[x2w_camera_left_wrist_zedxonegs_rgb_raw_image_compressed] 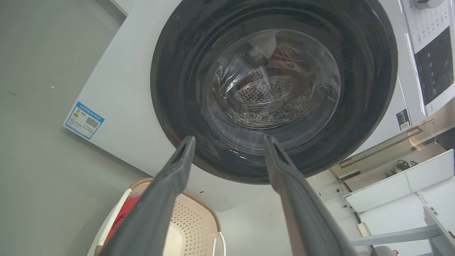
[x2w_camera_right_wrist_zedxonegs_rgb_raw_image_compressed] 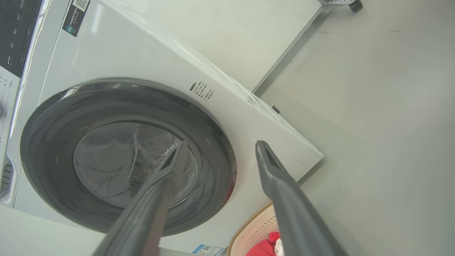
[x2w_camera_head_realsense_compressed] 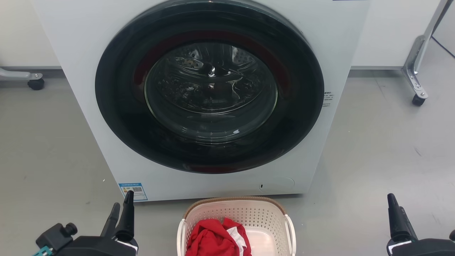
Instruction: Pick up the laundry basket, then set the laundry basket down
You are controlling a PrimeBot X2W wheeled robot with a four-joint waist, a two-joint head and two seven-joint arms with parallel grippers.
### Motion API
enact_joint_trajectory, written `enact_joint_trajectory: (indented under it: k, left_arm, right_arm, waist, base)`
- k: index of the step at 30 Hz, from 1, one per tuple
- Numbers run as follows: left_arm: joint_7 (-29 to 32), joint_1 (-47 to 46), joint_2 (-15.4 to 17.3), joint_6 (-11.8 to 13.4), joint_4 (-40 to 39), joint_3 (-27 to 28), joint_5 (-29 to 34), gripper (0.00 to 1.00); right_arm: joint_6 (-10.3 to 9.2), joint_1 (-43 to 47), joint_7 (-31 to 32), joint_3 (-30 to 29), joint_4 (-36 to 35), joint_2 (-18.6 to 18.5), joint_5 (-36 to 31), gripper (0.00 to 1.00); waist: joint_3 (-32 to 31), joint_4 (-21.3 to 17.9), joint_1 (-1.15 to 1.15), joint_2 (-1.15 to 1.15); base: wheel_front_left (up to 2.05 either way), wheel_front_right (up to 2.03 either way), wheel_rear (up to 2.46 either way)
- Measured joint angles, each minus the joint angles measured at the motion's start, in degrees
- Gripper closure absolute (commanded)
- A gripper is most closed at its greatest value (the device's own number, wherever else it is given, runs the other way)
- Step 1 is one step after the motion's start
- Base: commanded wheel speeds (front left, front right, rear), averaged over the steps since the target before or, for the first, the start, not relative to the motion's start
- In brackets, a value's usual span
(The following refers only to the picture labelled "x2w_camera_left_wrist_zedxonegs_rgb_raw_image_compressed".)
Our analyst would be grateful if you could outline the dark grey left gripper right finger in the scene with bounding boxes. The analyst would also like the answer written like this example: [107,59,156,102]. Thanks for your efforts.
[263,135,358,256]

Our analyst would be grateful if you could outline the small dark sticker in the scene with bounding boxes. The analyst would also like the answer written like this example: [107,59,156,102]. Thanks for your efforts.
[396,109,411,130]

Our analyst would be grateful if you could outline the white office partition cabinet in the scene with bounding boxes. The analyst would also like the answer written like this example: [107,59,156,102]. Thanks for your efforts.
[345,149,455,214]

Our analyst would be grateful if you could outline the round black washing machine door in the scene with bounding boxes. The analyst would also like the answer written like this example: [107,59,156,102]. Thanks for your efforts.
[150,0,398,185]

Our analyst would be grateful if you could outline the grey metal stand with caster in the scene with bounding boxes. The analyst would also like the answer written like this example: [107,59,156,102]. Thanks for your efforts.
[350,206,455,256]

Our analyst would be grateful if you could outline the red garment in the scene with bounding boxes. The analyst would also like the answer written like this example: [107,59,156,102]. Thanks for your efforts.
[103,196,140,246]

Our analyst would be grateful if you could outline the blue energy label sticker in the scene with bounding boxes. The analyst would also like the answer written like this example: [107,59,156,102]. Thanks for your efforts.
[63,101,105,140]

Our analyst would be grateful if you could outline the green potted plant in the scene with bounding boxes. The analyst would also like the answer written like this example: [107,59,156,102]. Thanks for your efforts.
[384,160,418,178]

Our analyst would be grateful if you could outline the beige perforated laundry basket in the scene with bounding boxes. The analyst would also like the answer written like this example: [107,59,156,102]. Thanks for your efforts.
[87,177,226,256]

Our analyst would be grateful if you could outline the white front-load washing machine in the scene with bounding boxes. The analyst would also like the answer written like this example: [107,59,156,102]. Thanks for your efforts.
[63,0,455,213]

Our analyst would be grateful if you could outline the silver washer control knob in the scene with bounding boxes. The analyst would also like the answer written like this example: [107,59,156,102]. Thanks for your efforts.
[412,0,445,10]

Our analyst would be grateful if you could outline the round washer filter cover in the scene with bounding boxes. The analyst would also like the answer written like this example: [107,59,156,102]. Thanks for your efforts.
[197,190,228,206]

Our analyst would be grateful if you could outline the black washer display panel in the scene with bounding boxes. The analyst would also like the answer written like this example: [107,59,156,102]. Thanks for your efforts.
[414,27,455,105]

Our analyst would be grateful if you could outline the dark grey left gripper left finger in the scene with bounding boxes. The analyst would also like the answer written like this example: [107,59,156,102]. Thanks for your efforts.
[100,136,196,256]

